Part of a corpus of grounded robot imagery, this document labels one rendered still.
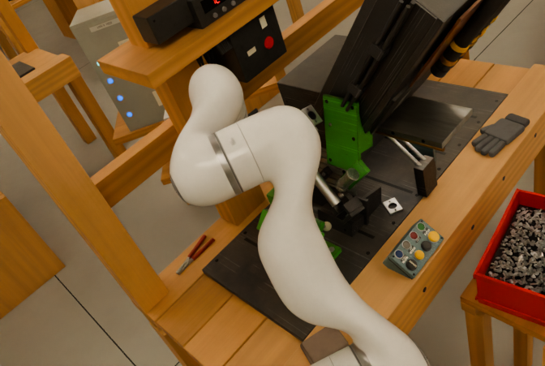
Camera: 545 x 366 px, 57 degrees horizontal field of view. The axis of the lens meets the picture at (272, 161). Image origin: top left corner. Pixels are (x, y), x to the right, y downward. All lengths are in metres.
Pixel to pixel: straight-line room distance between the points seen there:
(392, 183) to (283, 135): 0.92
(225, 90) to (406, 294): 0.76
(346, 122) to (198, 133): 0.66
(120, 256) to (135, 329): 1.41
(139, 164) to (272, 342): 0.61
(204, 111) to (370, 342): 0.41
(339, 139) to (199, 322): 0.63
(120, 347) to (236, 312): 1.43
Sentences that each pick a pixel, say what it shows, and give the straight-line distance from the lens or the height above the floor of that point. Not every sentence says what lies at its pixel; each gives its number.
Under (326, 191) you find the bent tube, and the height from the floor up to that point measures 1.04.
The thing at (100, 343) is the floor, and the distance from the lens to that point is 2.90.
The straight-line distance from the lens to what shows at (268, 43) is 1.42.
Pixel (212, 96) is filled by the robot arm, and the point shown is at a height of 1.63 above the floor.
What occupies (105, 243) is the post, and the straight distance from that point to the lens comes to 1.41.
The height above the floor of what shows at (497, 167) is 0.90.
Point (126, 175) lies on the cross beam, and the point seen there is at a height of 1.24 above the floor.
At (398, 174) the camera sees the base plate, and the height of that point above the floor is 0.90.
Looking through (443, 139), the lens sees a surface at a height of 1.13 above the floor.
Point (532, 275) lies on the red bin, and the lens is 1.38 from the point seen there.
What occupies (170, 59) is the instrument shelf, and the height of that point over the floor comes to 1.54.
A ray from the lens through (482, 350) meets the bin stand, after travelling 1.63.
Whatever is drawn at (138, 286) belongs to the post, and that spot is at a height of 0.98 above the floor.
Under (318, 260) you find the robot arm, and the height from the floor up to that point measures 1.44.
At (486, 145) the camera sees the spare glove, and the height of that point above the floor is 0.92.
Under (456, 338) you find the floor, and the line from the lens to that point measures 2.31.
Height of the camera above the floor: 1.99
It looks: 37 degrees down
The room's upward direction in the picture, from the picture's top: 21 degrees counter-clockwise
